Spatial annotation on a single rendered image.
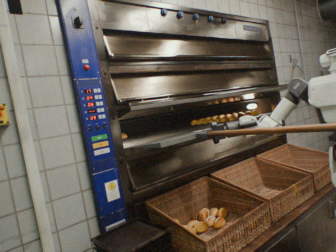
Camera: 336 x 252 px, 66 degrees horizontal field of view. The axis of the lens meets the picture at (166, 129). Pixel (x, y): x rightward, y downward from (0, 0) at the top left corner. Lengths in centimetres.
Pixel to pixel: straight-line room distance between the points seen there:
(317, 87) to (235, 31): 114
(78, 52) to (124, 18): 42
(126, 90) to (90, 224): 78
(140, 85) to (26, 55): 64
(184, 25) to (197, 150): 93
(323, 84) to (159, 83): 94
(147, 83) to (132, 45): 25
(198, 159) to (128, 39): 95
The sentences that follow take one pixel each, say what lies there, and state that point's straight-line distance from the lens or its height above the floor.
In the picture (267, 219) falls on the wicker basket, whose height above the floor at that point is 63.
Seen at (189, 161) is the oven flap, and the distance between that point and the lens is 185.
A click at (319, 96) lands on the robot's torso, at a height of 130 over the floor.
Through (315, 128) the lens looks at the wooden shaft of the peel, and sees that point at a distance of 114.
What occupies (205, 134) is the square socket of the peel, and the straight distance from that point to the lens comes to 144.
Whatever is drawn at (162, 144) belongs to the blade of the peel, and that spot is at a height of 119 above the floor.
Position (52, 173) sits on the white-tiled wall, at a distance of 141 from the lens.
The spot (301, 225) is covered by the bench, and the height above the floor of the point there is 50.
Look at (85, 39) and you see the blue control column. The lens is 153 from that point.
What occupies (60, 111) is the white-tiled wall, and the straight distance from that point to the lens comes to 143.
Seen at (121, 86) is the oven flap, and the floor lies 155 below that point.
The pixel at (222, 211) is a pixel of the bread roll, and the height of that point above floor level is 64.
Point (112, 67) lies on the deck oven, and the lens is 159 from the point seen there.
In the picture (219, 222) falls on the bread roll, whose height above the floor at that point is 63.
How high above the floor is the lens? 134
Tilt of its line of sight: 3 degrees down
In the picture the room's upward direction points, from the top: 10 degrees counter-clockwise
